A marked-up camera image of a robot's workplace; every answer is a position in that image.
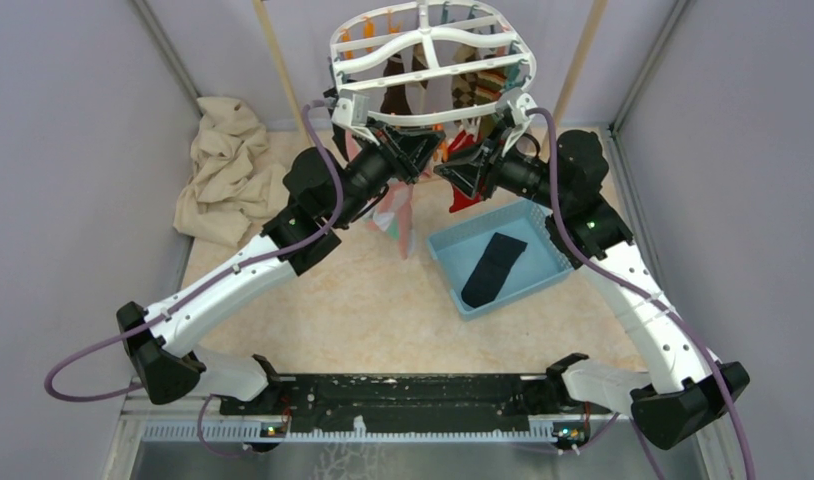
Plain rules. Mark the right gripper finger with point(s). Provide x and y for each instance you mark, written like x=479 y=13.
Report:
x=469 y=176
x=490 y=149

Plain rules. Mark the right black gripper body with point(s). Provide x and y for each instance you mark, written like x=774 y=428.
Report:
x=522 y=175

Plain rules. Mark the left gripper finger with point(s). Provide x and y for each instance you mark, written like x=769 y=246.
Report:
x=383 y=132
x=414 y=150

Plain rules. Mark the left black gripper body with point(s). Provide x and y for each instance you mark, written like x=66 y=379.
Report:
x=370 y=172

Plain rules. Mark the red sock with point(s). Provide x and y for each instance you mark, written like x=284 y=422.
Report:
x=461 y=195

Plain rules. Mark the white round clip hanger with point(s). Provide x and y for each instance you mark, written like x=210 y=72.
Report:
x=437 y=41

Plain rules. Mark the dark navy sock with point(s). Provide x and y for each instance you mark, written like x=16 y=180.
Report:
x=492 y=270

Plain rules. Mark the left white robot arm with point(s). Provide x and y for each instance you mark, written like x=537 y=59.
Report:
x=324 y=197

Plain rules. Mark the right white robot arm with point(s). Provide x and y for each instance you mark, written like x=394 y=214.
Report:
x=685 y=388

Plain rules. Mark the dark brown sock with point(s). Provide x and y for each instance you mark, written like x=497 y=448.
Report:
x=395 y=100

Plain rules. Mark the black sock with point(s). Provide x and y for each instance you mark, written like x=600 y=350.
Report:
x=339 y=135

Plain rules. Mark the pink patterned sock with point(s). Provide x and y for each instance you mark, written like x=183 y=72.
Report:
x=393 y=216

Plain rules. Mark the argyle patterned sock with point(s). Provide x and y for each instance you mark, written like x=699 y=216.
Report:
x=477 y=88

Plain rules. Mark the light blue plastic basket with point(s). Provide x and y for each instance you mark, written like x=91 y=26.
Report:
x=457 y=249

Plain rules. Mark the beige crumpled cloth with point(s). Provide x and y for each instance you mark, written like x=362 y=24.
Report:
x=234 y=185

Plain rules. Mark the wooden hanging rack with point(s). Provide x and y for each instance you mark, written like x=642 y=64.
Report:
x=552 y=29

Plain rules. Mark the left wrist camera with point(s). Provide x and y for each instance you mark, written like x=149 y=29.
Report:
x=351 y=112

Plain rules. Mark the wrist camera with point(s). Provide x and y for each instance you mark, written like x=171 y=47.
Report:
x=512 y=107
x=351 y=112

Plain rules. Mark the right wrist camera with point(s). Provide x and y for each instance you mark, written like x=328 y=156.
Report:
x=512 y=107

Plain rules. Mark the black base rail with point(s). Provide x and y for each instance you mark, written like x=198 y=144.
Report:
x=406 y=404

